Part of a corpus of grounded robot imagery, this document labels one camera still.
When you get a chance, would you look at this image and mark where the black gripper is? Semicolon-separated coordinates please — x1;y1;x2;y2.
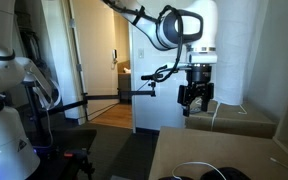
177;65;214;117

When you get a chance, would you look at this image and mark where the black portable bag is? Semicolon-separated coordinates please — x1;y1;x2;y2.
158;166;252;180

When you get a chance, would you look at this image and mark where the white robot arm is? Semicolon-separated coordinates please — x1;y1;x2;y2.
0;0;218;180

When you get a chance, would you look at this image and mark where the cardboard box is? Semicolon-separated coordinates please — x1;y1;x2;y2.
185;101;277;139

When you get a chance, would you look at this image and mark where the white floor lamp shade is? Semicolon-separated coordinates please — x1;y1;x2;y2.
215;0;258;106

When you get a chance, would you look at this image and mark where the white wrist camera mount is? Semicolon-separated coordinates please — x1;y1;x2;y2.
186;51;217;64

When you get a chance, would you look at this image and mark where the white charger cable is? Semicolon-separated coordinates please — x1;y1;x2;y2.
171;161;228;180

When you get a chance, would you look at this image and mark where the white wall light switch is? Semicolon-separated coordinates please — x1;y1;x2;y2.
138;48;145;59

